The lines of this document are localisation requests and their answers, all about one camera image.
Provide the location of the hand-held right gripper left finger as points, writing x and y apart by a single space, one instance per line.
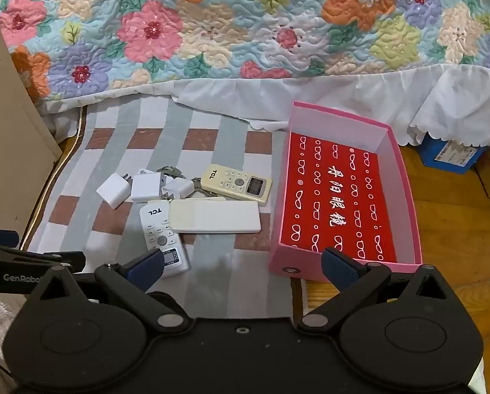
148 264

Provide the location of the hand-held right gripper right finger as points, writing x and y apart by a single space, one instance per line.
339 269

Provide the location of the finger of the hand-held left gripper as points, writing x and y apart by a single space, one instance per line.
0 238
43 259

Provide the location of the white remote control with screen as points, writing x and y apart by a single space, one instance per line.
156 230

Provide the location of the pink cardboard box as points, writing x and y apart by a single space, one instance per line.
294 264

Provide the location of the plain white remote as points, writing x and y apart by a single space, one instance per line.
220 217

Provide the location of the bunch of metal keys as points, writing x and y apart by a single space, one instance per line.
169 170

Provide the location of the yellowed remote control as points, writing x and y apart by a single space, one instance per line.
228 180

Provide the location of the red printed box liner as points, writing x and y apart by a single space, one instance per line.
331 193

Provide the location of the beige cabinet panel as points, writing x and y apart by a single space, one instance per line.
6 131

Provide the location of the grey brown checkered mat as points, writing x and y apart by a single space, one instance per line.
117 131

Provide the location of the blue cardboard box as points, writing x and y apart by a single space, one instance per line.
438 160

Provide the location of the white bed sheet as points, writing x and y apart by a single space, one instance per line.
434 98

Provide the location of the floral quilted bedspread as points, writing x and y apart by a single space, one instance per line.
228 28

